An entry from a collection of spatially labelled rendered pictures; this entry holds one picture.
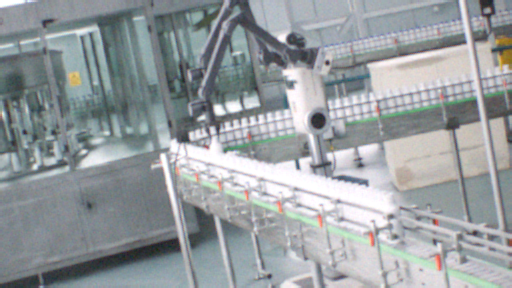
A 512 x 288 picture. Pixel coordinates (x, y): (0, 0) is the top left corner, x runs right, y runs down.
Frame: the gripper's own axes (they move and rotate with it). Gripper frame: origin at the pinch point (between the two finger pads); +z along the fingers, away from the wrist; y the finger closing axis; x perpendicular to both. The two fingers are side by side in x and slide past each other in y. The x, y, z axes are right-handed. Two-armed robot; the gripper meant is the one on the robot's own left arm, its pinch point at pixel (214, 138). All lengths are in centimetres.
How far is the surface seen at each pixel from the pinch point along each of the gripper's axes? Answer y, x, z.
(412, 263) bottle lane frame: -6, -235, 25
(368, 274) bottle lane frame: -6, -196, 36
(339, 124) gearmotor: 114, 108, 23
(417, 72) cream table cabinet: 278, 305, 21
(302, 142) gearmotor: 88, 115, 30
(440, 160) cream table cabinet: 283, 303, 105
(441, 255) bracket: -12, -267, 15
